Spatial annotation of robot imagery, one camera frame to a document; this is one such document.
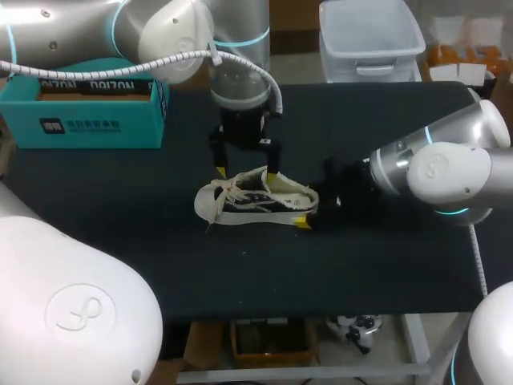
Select teal box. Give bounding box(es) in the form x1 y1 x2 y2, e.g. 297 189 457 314
0 57 170 150

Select pale grey plastic bin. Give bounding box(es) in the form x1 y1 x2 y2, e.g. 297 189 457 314
318 0 427 84

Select white cable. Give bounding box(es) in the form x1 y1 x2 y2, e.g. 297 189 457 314
467 224 489 298
0 47 286 117

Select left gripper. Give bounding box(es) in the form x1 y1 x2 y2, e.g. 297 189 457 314
208 104 285 186

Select brown cardboard piece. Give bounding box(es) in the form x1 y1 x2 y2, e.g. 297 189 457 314
183 320 225 372

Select open cardboard box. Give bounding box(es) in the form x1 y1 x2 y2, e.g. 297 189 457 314
229 317 321 367

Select black and white toy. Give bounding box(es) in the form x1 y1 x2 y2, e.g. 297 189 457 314
325 314 382 355

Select cream and black canvas shoe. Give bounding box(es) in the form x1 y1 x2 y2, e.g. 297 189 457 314
193 164 321 236

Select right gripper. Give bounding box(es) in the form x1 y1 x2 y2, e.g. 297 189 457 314
293 155 382 235

